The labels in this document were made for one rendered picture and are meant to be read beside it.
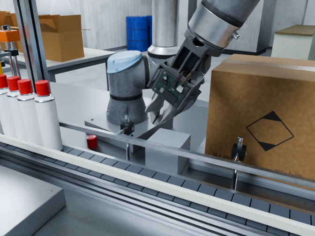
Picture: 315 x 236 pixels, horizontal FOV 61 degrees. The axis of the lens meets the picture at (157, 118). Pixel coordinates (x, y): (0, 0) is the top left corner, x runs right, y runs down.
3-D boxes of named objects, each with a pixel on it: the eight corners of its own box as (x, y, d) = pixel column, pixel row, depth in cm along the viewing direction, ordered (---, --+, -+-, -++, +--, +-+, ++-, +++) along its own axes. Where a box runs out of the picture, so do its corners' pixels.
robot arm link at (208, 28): (208, 0, 46) (248, 27, 45) (194, 24, 48) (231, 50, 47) (194, 1, 40) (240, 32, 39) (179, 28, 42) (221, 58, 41)
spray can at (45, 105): (40, 151, 77) (26, 82, 69) (56, 144, 81) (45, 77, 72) (51, 157, 74) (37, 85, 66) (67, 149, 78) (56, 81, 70)
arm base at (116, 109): (97, 119, 97) (94, 93, 93) (123, 105, 108) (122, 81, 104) (131, 129, 90) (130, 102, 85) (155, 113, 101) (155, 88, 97)
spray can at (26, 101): (25, 153, 76) (9, 83, 68) (32, 143, 81) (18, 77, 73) (44, 152, 76) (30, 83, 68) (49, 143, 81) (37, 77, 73)
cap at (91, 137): (90, 142, 92) (89, 133, 91) (99, 143, 91) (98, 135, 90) (85, 147, 89) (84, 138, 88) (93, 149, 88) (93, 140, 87)
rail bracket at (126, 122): (114, 175, 75) (109, 121, 68) (127, 162, 81) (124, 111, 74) (123, 178, 74) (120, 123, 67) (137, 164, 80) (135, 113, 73)
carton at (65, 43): (22, 59, 242) (13, 15, 227) (66, 50, 282) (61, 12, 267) (54, 64, 222) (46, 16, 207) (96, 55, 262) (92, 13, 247)
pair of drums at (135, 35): (122, 50, 726) (120, 16, 690) (151, 45, 813) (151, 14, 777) (142, 53, 684) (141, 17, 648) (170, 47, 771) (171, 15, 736)
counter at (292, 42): (320, 55, 663) (327, 25, 635) (304, 71, 515) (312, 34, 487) (291, 52, 699) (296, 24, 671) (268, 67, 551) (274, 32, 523)
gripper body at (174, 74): (143, 88, 48) (176, 27, 41) (163, 76, 55) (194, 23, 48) (177, 114, 47) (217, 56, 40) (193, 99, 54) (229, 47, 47)
